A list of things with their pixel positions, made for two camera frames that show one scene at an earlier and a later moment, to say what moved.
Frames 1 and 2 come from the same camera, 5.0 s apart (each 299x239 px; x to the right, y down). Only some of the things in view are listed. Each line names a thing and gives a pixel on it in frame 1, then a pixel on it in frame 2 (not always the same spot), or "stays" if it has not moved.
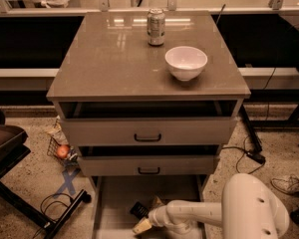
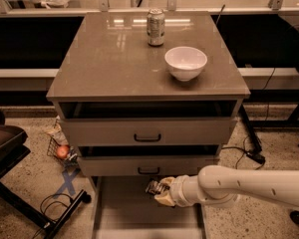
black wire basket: [72, 160] stays
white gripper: [157, 216] to [177, 190]
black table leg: [252, 130] stays
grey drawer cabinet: [149, 99] stays
